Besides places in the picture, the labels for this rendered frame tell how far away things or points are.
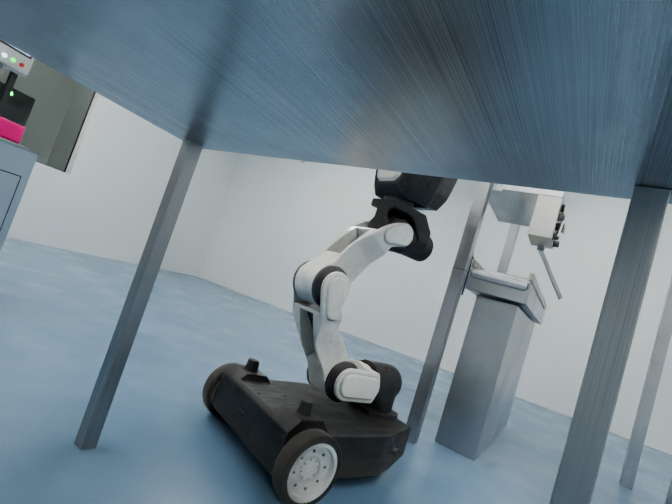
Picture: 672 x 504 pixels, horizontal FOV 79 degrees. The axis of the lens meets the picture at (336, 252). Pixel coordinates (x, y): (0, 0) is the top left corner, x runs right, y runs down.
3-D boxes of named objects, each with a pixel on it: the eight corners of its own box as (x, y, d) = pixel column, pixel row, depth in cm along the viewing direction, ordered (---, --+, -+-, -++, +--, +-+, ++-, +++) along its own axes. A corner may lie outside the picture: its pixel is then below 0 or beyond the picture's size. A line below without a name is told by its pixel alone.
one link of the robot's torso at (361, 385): (341, 386, 163) (351, 354, 164) (374, 408, 147) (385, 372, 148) (300, 381, 150) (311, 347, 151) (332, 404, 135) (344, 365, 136)
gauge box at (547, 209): (551, 238, 187) (563, 197, 188) (527, 234, 192) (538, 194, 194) (553, 249, 205) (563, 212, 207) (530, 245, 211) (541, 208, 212)
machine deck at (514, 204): (562, 199, 188) (564, 191, 188) (479, 188, 208) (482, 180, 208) (563, 234, 241) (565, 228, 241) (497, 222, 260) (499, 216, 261)
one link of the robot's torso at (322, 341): (334, 375, 160) (319, 258, 148) (368, 395, 144) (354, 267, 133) (301, 392, 151) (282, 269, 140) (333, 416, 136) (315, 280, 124)
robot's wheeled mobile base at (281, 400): (336, 416, 186) (358, 345, 188) (424, 482, 145) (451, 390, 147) (205, 409, 147) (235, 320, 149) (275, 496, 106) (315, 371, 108)
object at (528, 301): (526, 304, 189) (531, 283, 190) (465, 287, 204) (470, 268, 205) (541, 324, 299) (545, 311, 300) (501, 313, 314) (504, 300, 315)
